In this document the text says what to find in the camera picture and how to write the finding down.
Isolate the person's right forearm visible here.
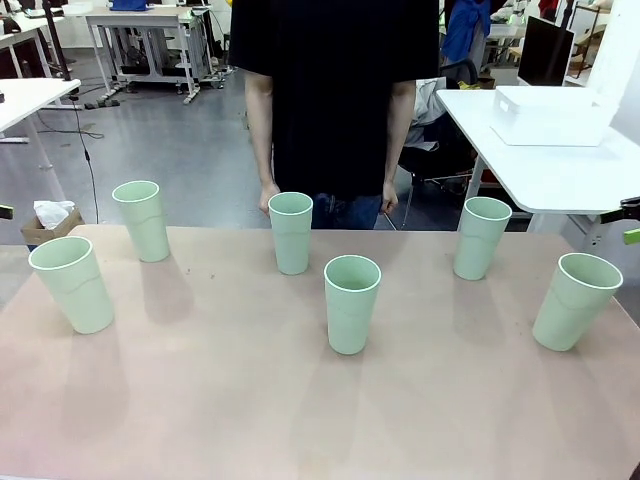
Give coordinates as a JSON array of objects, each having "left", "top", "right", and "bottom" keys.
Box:
[{"left": 243, "top": 68, "right": 281, "bottom": 191}]

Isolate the person's right hand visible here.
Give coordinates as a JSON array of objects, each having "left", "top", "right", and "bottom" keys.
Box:
[{"left": 257, "top": 182, "right": 282, "bottom": 216}]

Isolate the grey-white cloth on chair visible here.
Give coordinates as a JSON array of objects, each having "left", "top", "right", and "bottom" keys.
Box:
[{"left": 403, "top": 77, "right": 451, "bottom": 151}]

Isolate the person's left hand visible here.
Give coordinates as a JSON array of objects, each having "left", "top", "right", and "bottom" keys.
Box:
[{"left": 379, "top": 180, "right": 400, "bottom": 215}]

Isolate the blue hanging jacket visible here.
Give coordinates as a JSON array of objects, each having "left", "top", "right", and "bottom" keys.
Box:
[{"left": 439, "top": 0, "right": 494, "bottom": 64}]

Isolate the black floor cable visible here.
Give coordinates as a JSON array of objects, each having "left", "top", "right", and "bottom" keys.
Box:
[{"left": 37, "top": 97, "right": 106, "bottom": 224}]

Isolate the white plastic storage basket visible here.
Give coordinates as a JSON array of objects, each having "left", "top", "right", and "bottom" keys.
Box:
[{"left": 491, "top": 85, "right": 614, "bottom": 148}]

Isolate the white table with slim legs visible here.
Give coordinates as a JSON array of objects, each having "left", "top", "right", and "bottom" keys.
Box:
[{"left": 0, "top": 78, "right": 82, "bottom": 146}]

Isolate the person in black T-shirt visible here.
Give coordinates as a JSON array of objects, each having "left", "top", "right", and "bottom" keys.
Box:
[{"left": 228, "top": 0, "right": 441, "bottom": 231}]

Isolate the white height-adjustable desk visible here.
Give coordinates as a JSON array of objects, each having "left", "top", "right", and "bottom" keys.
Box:
[{"left": 84, "top": 6, "right": 211, "bottom": 105}]

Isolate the crumpled white paper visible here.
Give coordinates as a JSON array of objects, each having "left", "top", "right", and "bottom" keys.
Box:
[{"left": 33, "top": 199, "right": 76, "bottom": 231}]

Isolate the black computer monitor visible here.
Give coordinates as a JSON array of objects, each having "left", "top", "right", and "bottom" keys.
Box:
[{"left": 516, "top": 14, "right": 576, "bottom": 88}]

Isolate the black tripod pole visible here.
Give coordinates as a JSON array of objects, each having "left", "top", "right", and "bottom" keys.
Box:
[{"left": 41, "top": 0, "right": 72, "bottom": 81}]

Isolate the person's left forearm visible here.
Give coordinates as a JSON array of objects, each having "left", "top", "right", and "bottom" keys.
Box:
[{"left": 382, "top": 78, "right": 417, "bottom": 187}]

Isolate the light green plastic cup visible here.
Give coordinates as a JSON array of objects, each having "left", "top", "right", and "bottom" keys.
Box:
[
  {"left": 531, "top": 252, "right": 625, "bottom": 352},
  {"left": 452, "top": 196, "right": 514, "bottom": 281},
  {"left": 267, "top": 191, "right": 315, "bottom": 276},
  {"left": 111, "top": 180, "right": 172, "bottom": 264},
  {"left": 323, "top": 254, "right": 383, "bottom": 356},
  {"left": 28, "top": 235, "right": 115, "bottom": 335}
]

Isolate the black office chair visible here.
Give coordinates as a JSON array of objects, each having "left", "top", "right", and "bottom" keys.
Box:
[{"left": 398, "top": 59, "right": 482, "bottom": 201}]

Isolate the brown cardboard box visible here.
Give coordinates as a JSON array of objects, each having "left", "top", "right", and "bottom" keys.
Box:
[{"left": 20, "top": 207, "right": 85, "bottom": 246}]

